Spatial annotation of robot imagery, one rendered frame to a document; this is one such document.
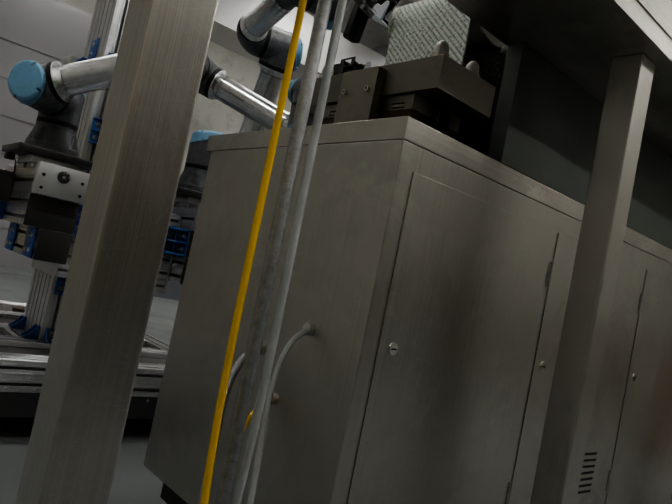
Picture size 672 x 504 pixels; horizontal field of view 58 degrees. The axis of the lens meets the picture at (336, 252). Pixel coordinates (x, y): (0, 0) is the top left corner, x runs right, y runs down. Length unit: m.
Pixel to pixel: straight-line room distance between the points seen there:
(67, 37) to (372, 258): 8.14
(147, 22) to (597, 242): 0.90
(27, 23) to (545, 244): 8.02
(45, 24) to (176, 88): 8.36
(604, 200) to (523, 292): 0.25
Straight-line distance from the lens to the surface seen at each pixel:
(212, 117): 9.65
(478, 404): 1.26
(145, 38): 0.57
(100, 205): 0.55
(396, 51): 1.51
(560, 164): 1.41
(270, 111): 1.82
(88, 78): 1.87
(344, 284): 1.03
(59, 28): 8.95
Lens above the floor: 0.61
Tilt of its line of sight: 3 degrees up
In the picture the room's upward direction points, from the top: 12 degrees clockwise
